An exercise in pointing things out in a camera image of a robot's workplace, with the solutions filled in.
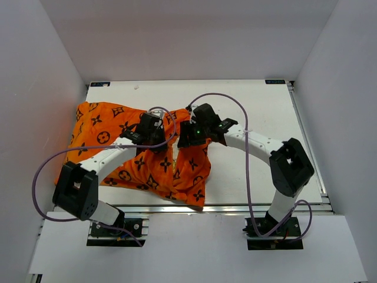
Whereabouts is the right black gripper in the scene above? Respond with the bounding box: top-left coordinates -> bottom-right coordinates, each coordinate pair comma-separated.
177,120 -> 210,148

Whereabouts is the cream contoured pillow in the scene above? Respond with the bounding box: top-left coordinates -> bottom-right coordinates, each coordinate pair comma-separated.
171,138 -> 179,173

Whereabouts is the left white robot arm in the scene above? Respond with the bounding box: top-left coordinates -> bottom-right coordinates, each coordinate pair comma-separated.
52,110 -> 166,235

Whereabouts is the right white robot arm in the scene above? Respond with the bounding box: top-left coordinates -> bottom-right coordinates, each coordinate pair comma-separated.
178,103 -> 315,235

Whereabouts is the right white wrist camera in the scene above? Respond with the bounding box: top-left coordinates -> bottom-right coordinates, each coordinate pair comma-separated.
186,104 -> 198,124

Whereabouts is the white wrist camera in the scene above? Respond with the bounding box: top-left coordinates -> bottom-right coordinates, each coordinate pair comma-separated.
186,104 -> 198,124
148,108 -> 165,128

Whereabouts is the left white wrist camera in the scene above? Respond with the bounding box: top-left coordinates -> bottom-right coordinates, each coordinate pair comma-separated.
148,108 -> 165,128

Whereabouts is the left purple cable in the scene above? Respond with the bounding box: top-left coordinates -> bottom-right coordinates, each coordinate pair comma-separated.
31,106 -> 177,247

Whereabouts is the aluminium table rail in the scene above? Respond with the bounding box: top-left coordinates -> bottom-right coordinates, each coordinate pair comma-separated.
52,202 -> 333,215

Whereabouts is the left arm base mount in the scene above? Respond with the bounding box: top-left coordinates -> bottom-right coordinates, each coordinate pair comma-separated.
87,216 -> 150,248

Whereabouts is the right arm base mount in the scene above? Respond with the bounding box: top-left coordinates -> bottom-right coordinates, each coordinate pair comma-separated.
240,215 -> 304,251

